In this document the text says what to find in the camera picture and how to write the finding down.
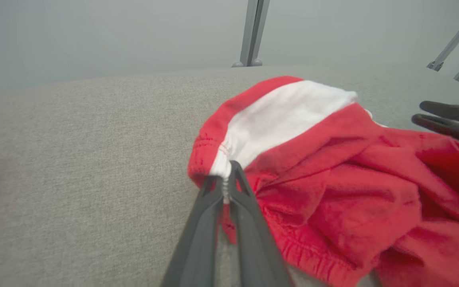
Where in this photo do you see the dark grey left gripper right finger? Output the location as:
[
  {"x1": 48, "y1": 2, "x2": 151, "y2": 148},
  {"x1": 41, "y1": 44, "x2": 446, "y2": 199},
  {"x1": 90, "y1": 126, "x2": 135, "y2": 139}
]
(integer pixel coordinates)
[{"x1": 229, "y1": 161, "x2": 294, "y2": 287}]

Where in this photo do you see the red shorts white waistband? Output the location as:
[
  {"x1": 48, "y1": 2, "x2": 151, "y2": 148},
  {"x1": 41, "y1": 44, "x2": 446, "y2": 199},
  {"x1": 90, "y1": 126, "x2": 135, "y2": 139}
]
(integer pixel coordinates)
[{"x1": 188, "y1": 76, "x2": 459, "y2": 287}]

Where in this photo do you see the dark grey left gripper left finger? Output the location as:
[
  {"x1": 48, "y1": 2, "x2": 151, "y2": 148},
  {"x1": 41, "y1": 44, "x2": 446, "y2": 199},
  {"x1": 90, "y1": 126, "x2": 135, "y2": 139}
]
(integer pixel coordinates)
[{"x1": 161, "y1": 175, "x2": 224, "y2": 287}]

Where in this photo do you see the grey metal partition post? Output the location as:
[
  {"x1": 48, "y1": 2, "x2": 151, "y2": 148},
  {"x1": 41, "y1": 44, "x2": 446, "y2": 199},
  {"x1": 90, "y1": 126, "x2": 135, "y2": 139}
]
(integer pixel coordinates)
[{"x1": 232, "y1": 0, "x2": 271, "y2": 67}]

